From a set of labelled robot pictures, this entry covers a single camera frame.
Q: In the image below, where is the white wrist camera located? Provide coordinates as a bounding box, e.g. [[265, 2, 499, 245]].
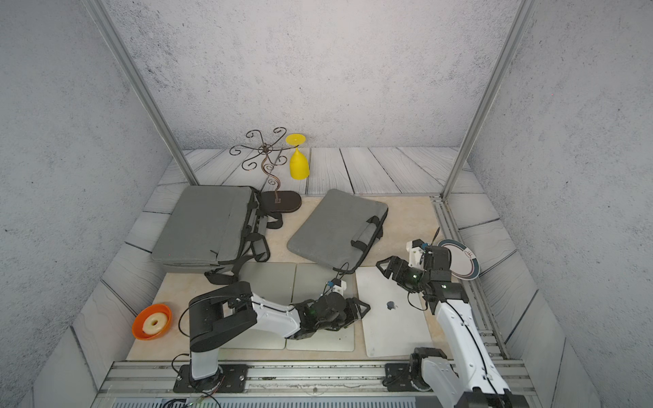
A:
[[406, 239, 428, 270], [325, 278, 347, 296]]

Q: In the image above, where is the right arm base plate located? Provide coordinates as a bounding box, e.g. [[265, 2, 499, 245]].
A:
[[382, 358, 459, 392]]

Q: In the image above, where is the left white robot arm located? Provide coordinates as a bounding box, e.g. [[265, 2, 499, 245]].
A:
[[186, 282, 371, 382]]

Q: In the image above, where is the orange bowl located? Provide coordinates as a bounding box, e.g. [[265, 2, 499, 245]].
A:
[[132, 304, 173, 341]]

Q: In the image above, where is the right aluminium frame post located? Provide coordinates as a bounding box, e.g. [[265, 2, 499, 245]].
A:
[[440, 0, 537, 202]]

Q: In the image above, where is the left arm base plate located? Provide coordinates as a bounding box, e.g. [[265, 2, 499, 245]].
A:
[[173, 364, 248, 394]]

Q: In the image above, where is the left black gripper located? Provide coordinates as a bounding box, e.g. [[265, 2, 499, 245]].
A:
[[315, 296, 374, 333]]

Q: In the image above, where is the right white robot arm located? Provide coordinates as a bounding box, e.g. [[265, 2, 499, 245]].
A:
[[376, 240, 528, 407]]

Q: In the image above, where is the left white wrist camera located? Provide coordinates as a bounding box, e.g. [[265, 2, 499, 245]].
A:
[[325, 278, 347, 296]]

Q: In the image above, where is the yellow plastic goblet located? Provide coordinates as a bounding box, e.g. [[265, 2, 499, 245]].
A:
[[286, 134, 311, 180]]

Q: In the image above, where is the left aluminium frame post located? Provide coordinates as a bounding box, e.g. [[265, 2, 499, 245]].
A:
[[83, 0, 200, 185]]

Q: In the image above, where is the aluminium frame post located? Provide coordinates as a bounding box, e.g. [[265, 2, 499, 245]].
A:
[[440, 0, 537, 202], [83, 0, 200, 185]]

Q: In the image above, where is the grey zippered laptop bag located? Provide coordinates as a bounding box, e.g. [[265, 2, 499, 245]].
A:
[[151, 186, 270, 273]]

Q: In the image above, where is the white donut in bowl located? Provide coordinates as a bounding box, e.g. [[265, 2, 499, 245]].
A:
[[142, 312, 168, 337]]

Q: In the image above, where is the silver apple laptop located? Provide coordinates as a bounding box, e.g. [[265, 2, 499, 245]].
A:
[[222, 263, 296, 350]]

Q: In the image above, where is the white plate green red rim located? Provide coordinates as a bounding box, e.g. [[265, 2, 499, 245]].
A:
[[438, 240, 481, 281]]

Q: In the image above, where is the front aluminium rail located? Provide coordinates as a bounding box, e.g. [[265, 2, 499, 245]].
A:
[[93, 360, 440, 407]]

